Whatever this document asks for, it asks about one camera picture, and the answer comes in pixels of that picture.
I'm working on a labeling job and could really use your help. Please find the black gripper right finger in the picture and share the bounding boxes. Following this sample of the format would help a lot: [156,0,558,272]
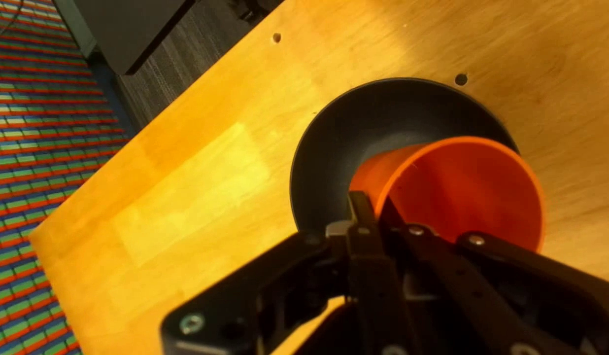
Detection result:
[381,199,609,355]

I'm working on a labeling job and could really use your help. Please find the orange plastic cup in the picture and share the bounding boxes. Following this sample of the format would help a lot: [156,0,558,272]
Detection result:
[347,133,546,254]

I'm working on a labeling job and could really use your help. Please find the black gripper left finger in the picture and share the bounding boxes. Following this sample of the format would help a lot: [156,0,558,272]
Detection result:
[160,189,412,355]

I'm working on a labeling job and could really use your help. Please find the colourful striped backdrop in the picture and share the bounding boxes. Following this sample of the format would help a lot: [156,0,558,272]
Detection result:
[0,0,130,355]

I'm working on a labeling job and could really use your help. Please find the black bowl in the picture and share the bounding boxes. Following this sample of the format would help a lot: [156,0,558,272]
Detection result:
[288,76,521,240]

